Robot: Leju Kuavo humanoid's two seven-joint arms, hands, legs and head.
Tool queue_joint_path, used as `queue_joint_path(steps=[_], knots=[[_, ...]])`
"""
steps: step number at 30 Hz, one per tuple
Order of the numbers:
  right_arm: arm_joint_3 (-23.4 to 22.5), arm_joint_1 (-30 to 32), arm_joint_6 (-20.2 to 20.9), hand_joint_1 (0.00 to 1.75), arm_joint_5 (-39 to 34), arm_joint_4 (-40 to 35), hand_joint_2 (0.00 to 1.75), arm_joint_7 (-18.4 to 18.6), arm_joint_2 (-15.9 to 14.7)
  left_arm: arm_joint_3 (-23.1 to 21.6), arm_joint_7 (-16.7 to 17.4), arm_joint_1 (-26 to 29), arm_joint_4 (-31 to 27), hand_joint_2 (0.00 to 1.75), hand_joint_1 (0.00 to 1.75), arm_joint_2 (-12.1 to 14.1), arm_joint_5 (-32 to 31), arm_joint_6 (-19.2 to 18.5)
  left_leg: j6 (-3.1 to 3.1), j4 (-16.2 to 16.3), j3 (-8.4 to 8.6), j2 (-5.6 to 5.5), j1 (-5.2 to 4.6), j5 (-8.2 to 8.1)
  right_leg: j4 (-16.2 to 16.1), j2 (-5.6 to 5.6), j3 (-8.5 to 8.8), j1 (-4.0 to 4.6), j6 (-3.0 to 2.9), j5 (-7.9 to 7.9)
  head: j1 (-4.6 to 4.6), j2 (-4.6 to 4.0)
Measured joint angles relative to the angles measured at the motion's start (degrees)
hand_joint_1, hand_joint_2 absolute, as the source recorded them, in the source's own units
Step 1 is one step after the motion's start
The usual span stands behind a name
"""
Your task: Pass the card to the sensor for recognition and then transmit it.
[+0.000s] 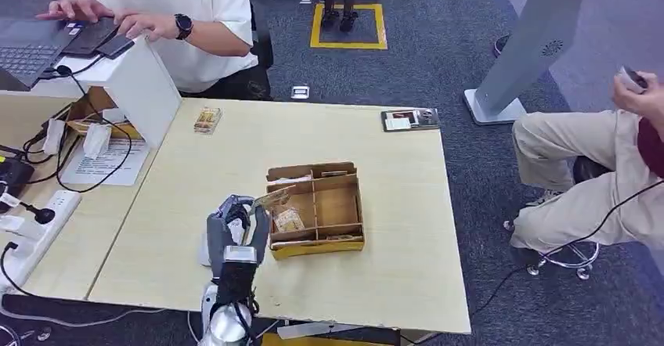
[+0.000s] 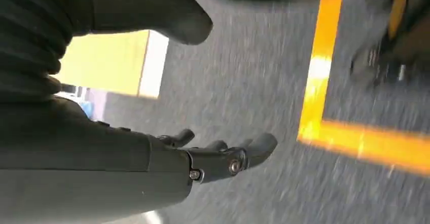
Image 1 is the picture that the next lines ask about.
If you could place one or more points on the person's left hand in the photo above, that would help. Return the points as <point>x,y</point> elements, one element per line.
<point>142,24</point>

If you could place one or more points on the black wrist watch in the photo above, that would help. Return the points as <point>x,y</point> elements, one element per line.
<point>183,25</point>

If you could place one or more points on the stack of printed cards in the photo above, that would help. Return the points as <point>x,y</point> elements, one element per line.
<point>207,120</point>

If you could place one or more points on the brown cardboard box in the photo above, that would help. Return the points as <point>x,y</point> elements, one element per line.
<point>85,107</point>

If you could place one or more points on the seated person's hand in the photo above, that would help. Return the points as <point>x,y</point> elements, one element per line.
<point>635,100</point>

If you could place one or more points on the printed paper sheet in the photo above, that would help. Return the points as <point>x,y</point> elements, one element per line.
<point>98,170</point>

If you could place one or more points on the white-edged card in box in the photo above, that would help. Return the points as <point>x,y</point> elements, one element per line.
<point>288,180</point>

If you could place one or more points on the printed playing card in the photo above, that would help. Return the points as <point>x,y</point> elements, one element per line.
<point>272,199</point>

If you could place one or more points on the black plug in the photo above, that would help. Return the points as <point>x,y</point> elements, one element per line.
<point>44,215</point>

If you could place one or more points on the black office chair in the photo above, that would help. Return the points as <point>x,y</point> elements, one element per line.
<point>262,37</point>

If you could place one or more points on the white desk shelf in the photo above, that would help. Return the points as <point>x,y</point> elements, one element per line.
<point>145,94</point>

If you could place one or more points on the black card tray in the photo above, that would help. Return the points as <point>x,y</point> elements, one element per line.
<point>425,118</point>

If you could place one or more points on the printed card in box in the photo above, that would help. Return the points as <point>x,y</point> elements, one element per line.
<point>288,220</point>

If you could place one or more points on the person in beige trousers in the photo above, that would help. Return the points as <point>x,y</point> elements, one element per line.
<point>570,141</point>

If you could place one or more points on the white floor socket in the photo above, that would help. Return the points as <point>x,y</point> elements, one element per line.
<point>300,92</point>

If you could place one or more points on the yellow floor tape square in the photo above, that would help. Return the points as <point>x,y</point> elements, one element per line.
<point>348,45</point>

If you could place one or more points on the black robot legs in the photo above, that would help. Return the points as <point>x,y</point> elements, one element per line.
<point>347,19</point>

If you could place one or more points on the wooden card box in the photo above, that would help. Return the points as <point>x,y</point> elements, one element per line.
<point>337,206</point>

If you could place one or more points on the person in white shirt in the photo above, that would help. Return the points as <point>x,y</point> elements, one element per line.
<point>197,1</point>

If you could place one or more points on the small handheld device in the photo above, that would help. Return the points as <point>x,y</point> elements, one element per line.
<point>632,79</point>

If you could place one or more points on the black tablet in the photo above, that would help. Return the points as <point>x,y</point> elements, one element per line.
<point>91,36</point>

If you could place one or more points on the white card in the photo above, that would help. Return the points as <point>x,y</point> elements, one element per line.
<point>398,123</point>

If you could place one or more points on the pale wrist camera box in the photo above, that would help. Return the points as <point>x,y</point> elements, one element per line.
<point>240,254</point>

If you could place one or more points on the black smartphone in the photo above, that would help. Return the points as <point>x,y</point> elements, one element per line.
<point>115,46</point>

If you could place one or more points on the person's right hand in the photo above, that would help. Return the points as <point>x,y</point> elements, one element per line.
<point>78,7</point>

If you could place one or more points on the white power strip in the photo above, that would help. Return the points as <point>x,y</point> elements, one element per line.
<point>41,240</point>

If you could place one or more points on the chrome stool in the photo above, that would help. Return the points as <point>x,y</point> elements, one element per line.
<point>570,258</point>

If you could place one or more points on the white power adapter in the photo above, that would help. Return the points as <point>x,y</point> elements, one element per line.
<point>97,140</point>
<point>53,137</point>

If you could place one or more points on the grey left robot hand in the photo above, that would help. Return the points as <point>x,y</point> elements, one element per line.
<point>218,229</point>

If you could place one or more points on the grey laptop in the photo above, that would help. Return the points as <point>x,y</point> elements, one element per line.
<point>26,50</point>

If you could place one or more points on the grey pillar stand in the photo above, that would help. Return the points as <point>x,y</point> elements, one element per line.
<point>529,43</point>

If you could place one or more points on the black desk device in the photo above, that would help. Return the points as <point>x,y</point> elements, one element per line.
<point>13,175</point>

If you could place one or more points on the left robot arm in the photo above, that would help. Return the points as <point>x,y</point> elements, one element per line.
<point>233,292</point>

